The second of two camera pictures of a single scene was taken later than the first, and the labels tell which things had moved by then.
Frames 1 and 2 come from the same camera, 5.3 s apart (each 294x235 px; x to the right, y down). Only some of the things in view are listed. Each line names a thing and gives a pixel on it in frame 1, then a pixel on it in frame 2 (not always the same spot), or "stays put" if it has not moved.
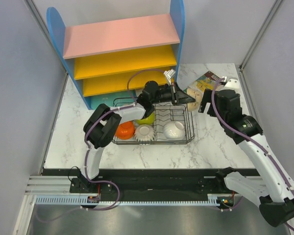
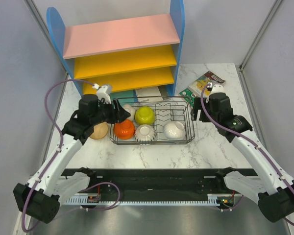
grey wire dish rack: (170, 124) stays put
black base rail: (183, 181) stays put
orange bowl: (125, 130) stays put
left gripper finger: (181, 97) to (121, 113)
